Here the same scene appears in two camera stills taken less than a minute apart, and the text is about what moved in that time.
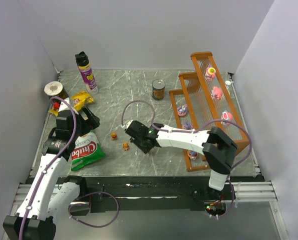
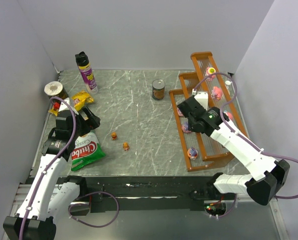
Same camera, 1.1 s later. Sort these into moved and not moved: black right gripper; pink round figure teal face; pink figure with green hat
Moved: black right gripper
Not moved: pink round figure teal face; pink figure with green hat
